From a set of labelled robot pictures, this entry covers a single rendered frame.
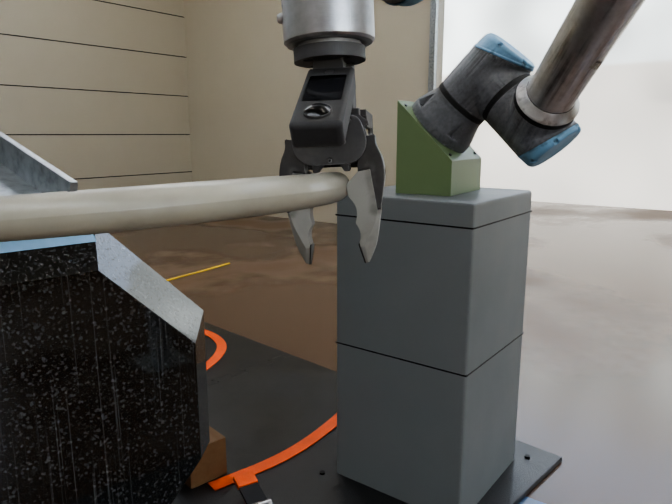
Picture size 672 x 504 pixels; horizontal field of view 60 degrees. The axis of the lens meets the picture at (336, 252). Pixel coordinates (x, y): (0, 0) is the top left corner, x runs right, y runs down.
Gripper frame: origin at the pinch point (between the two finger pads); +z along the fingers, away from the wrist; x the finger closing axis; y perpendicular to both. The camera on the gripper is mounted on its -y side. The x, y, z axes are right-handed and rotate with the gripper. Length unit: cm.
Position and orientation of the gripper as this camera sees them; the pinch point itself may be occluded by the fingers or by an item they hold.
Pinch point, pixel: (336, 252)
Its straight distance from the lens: 58.4
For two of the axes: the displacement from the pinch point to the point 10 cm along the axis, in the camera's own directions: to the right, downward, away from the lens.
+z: 0.5, 9.9, 1.4
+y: 1.7, -1.4, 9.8
